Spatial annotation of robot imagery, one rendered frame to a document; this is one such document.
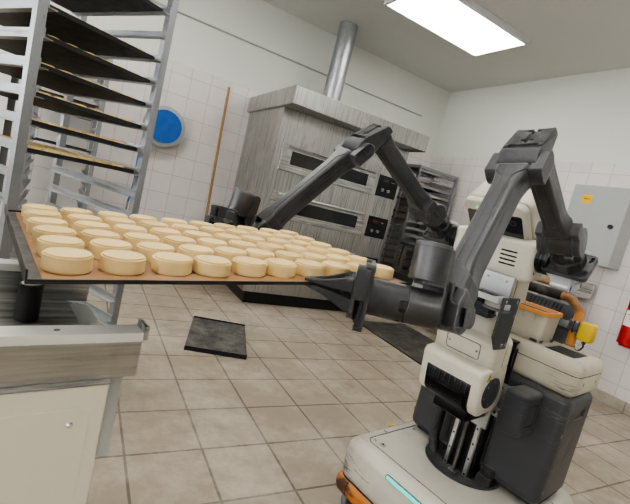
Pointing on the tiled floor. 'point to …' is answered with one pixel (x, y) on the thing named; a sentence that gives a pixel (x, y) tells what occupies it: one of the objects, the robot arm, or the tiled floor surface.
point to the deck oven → (360, 238)
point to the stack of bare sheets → (217, 338)
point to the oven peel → (217, 151)
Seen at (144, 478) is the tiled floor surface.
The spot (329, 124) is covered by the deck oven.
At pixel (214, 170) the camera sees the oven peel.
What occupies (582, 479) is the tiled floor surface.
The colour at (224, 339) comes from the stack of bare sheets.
